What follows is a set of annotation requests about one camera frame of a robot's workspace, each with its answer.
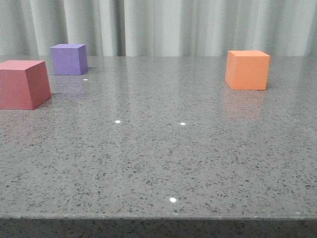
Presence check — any orange foam cube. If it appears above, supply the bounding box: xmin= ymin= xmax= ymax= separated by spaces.
xmin=225 ymin=50 xmax=270 ymax=90

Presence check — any purple foam cube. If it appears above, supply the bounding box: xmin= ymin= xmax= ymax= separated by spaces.
xmin=51 ymin=44 xmax=88 ymax=75

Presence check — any red foam cube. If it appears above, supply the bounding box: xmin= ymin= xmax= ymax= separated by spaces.
xmin=0 ymin=60 xmax=52 ymax=110

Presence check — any pale green curtain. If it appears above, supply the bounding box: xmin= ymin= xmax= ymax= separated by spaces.
xmin=0 ymin=0 xmax=317 ymax=57

